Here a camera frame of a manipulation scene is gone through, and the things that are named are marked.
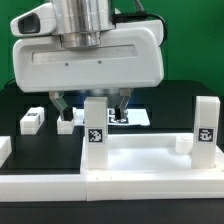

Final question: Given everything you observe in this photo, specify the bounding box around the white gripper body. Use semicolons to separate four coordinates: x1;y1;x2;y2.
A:
13;20;164;92

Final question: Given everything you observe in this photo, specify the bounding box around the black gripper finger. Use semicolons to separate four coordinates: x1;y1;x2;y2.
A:
49;91;74;121
115;88;132;120

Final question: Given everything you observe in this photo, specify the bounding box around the white desk tabletop panel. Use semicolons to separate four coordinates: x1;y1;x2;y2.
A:
79;132;224;175

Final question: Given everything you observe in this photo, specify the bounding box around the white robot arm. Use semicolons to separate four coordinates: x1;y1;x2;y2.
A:
10;0;167;120

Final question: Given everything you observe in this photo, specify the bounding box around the fiducial marker sheet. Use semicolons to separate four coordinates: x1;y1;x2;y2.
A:
75;108;150;126

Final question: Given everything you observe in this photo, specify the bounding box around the white L-shaped obstacle fence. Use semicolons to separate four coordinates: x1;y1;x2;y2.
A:
0;135;224;203

